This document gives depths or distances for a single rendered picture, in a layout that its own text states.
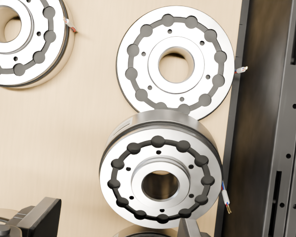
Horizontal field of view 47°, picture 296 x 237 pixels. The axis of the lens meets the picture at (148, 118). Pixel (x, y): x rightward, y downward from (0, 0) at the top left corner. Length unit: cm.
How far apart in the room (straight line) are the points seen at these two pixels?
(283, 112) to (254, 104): 5
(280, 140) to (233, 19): 14
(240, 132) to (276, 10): 11
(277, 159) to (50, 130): 20
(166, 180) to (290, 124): 12
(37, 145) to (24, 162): 2
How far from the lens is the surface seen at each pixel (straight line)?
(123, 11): 33
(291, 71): 24
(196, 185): 29
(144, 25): 30
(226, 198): 29
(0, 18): 34
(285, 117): 24
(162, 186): 30
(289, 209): 25
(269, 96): 26
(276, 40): 26
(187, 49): 29
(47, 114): 34
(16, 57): 32
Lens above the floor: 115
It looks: 87 degrees down
